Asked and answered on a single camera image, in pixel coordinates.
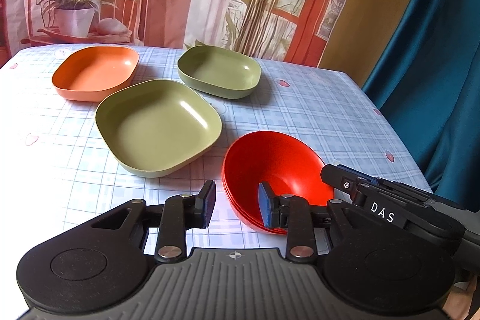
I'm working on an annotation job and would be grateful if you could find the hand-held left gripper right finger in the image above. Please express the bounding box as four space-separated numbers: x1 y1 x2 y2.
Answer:
258 181 353 264

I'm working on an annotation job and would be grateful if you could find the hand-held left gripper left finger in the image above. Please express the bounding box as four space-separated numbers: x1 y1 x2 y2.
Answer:
91 180 218 264

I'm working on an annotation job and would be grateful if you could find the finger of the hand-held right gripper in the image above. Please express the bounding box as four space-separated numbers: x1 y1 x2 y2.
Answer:
320 165 409 231
337 164 433 209

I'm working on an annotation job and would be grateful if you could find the red bowl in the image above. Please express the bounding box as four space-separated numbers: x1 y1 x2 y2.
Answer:
223 185 289 231
224 192 289 235
222 131 335 210

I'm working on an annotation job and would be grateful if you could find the large green plate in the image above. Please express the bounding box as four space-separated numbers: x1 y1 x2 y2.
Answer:
95 79 223 178

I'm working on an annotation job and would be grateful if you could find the blue curtain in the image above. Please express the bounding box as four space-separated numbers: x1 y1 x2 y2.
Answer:
362 0 480 213

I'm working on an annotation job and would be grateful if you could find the small green plate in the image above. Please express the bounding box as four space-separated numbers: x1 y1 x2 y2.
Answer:
177 44 262 99

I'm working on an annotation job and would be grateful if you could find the orange plate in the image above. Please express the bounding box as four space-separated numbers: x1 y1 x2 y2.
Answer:
52 45 140 102

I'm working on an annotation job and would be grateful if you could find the mustard yellow curtain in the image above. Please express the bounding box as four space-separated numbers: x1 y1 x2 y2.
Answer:
318 0 440 88

